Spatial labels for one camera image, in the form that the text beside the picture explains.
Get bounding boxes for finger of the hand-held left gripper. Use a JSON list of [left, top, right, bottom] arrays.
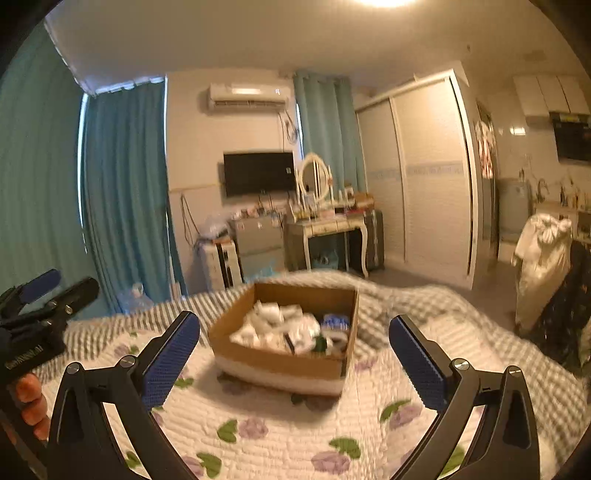
[[25, 277, 101, 324], [0, 269, 62, 309]]

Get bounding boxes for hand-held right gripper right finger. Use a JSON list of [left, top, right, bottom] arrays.
[[388, 315, 541, 480]]

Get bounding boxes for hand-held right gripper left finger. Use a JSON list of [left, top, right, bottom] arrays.
[[46, 310, 201, 480]]

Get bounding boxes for white blue tissue pack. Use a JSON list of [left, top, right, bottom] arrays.
[[321, 313, 352, 356]]

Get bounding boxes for brown cardboard box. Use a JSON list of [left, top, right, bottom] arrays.
[[208, 282, 361, 398]]

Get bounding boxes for pile of white soft cloths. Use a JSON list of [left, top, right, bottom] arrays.
[[229, 300, 323, 356]]

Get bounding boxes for person's left hand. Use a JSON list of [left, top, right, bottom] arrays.
[[16, 373, 51, 441]]

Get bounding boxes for clear water jug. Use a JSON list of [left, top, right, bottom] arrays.
[[117, 282, 153, 315]]

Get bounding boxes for white storage unit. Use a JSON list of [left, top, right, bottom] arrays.
[[201, 240, 243, 292]]

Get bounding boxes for wide teal curtain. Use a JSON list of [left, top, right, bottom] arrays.
[[83, 76, 188, 315]]

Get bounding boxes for white floral quilted blanket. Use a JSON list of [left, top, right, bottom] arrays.
[[32, 318, 568, 480]]

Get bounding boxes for clear plastic bag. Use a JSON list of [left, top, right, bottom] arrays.
[[201, 212, 232, 241]]

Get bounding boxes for silver mini fridge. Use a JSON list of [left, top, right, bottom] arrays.
[[228, 216, 286, 282]]

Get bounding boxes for white plastic bag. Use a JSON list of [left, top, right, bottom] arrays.
[[512, 213, 573, 335]]

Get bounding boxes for dark clothes on chair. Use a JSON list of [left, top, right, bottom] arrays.
[[538, 240, 591, 374]]

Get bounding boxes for white dressing table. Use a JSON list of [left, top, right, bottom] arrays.
[[286, 215, 370, 273]]

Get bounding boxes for white sliding door wardrobe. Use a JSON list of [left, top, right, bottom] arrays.
[[355, 69, 485, 291]]

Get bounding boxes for white oval vanity mirror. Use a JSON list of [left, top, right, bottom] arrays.
[[297, 152, 334, 206]]

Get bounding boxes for narrow teal curtain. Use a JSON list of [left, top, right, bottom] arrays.
[[293, 69, 368, 195]]

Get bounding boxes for white air conditioner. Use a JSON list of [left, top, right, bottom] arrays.
[[205, 83, 293, 112]]

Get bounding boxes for black range hood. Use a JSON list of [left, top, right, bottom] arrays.
[[549, 113, 591, 162]]

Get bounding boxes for black wall television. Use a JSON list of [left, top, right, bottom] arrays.
[[223, 151, 296, 197]]

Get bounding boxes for white wall cabinets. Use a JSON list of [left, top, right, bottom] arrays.
[[512, 74, 591, 125]]

